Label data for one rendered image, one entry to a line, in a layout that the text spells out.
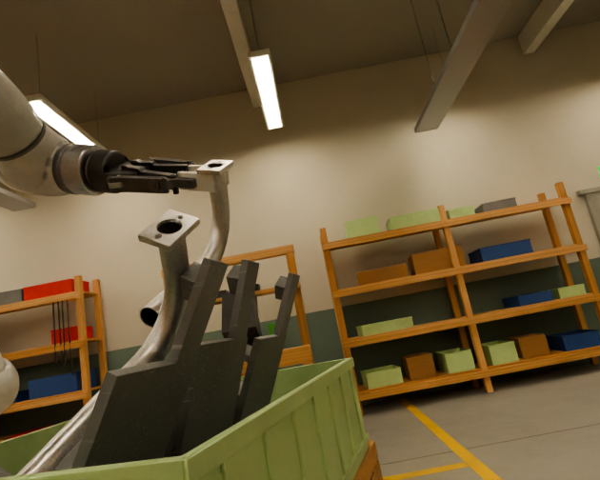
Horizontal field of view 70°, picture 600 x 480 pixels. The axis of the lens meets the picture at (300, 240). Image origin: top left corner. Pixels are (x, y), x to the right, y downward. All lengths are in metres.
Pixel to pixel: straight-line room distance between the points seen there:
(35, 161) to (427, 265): 4.87
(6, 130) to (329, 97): 5.94
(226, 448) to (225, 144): 6.09
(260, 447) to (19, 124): 0.61
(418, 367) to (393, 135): 3.15
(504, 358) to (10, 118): 5.25
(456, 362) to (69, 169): 4.92
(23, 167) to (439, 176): 5.75
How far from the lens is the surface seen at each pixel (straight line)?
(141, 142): 6.78
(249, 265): 0.64
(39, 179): 0.86
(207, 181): 0.70
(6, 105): 0.81
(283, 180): 6.05
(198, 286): 0.48
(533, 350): 5.70
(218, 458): 0.37
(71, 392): 5.90
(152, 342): 0.53
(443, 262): 5.41
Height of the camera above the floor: 1.03
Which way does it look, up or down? 12 degrees up
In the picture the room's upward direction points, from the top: 11 degrees counter-clockwise
